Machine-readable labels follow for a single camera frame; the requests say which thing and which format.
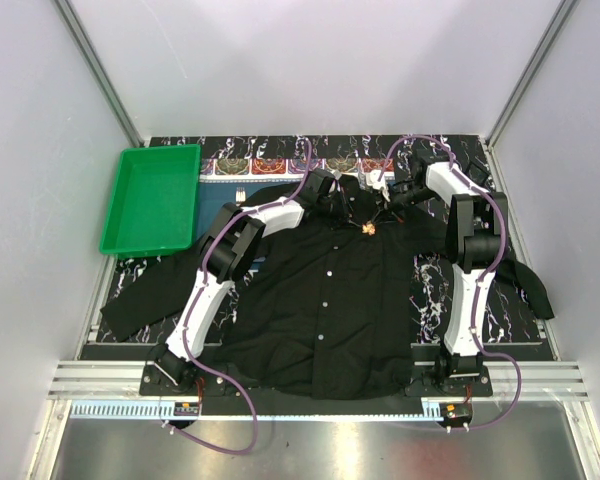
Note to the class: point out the black brooch box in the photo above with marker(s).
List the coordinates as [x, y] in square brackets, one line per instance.
[477, 173]

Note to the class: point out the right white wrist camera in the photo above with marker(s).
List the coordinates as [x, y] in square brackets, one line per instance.
[384, 189]

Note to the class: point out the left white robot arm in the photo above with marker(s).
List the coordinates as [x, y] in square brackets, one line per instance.
[228, 250]

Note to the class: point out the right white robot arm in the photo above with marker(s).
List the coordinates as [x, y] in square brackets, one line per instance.
[475, 243]

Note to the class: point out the green plastic tray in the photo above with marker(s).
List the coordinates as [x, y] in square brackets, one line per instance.
[153, 205]

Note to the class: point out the silver fork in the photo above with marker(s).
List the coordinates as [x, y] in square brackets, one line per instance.
[240, 195]

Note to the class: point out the blue patterned placemat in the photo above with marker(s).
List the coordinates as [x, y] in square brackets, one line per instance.
[221, 178]

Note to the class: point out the gold brooch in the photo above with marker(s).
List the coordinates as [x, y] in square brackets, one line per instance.
[369, 229]

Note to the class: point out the black button shirt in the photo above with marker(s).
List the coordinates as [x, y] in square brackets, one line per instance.
[327, 313]

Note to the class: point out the clear drinking glass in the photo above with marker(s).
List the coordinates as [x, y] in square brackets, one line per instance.
[368, 179]

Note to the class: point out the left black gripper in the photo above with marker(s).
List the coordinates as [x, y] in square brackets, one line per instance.
[344, 215]

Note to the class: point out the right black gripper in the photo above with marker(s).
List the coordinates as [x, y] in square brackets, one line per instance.
[389, 207]

